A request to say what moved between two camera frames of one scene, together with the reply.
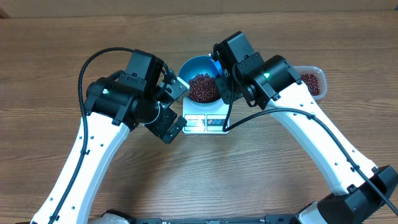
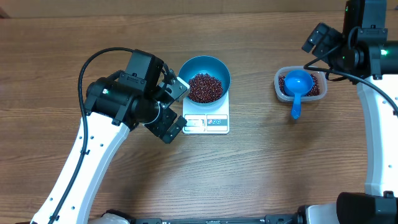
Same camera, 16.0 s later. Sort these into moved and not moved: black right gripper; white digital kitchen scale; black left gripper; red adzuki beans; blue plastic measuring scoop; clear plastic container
Moved: black right gripper; blue plastic measuring scoop
Not moved: black left gripper; clear plastic container; white digital kitchen scale; red adzuki beans
